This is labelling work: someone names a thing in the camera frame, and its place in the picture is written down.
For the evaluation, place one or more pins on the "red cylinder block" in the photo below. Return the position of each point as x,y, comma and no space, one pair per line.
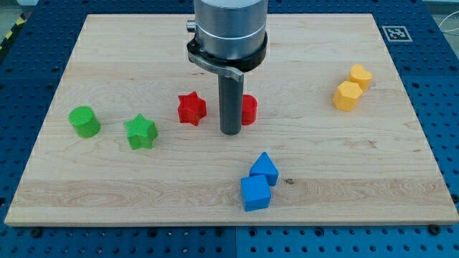
249,109

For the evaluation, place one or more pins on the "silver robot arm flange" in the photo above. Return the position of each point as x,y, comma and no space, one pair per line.
230,29

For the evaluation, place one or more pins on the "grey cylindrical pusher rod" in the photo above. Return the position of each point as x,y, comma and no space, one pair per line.
230,105

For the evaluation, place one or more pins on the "red star block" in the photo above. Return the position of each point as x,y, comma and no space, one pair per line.
191,108

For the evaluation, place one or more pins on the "blue triangle block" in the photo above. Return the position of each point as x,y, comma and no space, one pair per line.
264,166

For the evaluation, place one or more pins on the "black clamp with metal lever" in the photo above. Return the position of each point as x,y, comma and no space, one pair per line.
232,68

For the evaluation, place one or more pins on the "blue cube block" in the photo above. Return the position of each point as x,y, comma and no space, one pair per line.
255,193

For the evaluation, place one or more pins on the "green star block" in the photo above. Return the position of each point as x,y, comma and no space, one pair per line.
140,132

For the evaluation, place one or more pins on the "wooden board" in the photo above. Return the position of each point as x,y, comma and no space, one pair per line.
368,166

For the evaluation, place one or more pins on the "yellow hexagon block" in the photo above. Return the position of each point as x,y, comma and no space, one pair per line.
346,96

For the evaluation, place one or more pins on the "yellow heart block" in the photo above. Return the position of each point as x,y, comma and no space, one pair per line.
361,76

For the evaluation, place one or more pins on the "green cylinder block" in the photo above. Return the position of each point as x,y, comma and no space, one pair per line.
84,121

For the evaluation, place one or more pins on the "white fiducial marker tag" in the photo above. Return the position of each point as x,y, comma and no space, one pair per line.
396,33

